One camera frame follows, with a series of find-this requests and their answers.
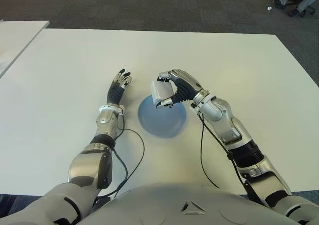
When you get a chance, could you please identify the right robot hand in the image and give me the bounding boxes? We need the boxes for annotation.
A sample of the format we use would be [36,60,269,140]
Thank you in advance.
[156,69,210,110]

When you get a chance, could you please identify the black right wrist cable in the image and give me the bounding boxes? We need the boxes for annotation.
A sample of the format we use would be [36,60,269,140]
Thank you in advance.
[195,107,220,189]

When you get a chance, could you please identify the white square charger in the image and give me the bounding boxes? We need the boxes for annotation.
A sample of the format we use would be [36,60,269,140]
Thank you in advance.
[150,81,174,105]

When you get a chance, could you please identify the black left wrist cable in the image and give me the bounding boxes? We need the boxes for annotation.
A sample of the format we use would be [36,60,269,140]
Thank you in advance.
[98,112,145,201]

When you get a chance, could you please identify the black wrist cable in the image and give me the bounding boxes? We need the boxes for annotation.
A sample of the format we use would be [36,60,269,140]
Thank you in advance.
[98,112,145,201]
[195,107,220,189]

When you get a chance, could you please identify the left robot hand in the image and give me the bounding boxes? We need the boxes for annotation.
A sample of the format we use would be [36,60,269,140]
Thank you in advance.
[106,68,133,105]

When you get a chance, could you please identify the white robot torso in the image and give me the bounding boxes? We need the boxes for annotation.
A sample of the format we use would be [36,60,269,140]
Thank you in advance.
[82,181,282,225]

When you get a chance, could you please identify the blue round plate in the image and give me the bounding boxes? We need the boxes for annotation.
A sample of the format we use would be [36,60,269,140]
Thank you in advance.
[137,94,188,138]

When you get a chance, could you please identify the white side table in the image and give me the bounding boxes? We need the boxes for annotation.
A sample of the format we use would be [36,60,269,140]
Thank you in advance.
[0,20,50,78]

